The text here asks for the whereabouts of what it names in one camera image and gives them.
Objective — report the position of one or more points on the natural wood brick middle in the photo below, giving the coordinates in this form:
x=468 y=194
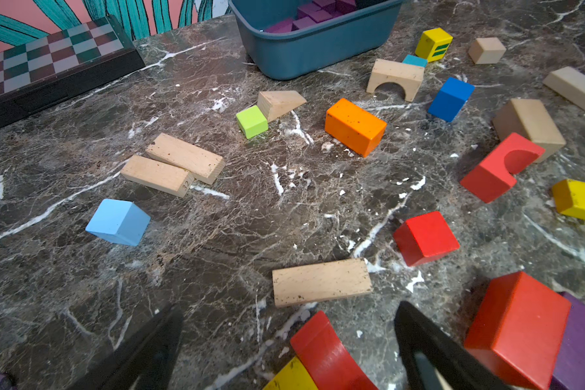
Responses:
x=321 y=282

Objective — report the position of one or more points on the light blue cube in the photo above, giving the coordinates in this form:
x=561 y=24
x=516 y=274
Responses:
x=119 y=222

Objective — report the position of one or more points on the orange red brick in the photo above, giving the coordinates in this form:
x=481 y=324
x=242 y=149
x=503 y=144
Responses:
x=518 y=330

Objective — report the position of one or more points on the teal plastic storage bin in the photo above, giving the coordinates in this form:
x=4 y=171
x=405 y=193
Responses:
x=285 y=56

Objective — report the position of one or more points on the natural wood brick upright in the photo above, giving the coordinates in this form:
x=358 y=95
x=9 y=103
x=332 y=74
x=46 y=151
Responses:
x=530 y=119

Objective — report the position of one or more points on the red stacked brick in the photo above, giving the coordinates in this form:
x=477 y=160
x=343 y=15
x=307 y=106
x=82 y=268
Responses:
x=325 y=358

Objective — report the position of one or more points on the natural wood brick centre back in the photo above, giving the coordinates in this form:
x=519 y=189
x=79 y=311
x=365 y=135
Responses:
x=409 y=77

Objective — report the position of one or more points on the teal small cube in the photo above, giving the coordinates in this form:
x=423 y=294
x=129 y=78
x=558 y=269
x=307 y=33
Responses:
x=415 y=60

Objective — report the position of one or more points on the small yellow cube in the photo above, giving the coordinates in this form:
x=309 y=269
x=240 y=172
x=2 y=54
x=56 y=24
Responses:
x=433 y=44

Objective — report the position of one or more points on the angled yellow brick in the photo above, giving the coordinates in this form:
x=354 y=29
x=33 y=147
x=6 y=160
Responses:
x=569 y=197

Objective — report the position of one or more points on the upright yellow brick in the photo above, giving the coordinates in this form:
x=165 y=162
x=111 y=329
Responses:
x=294 y=376

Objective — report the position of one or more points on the lime green cube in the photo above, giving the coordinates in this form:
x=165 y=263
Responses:
x=252 y=122

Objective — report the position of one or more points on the small red cube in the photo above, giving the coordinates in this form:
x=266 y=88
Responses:
x=424 y=239

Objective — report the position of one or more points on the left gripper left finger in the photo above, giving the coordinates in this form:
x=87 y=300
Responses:
x=145 y=361

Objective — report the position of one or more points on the natural wood brick far right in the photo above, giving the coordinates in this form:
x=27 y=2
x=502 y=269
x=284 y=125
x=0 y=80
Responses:
x=569 y=83

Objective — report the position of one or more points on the red arch brick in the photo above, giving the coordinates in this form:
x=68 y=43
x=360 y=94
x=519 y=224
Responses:
x=494 y=175

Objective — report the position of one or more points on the natural wood brick pair left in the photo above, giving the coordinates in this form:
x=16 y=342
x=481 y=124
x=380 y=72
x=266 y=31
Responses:
x=172 y=165

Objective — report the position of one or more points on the blue cube centre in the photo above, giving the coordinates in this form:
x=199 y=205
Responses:
x=451 y=98

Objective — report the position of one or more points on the purple brick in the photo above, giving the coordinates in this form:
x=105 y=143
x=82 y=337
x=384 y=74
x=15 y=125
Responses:
x=569 y=372
x=311 y=14

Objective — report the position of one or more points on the small natural wood cube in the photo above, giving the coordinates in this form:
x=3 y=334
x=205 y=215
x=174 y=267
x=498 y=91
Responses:
x=486 y=50

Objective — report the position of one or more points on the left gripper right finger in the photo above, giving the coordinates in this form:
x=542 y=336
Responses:
x=428 y=354

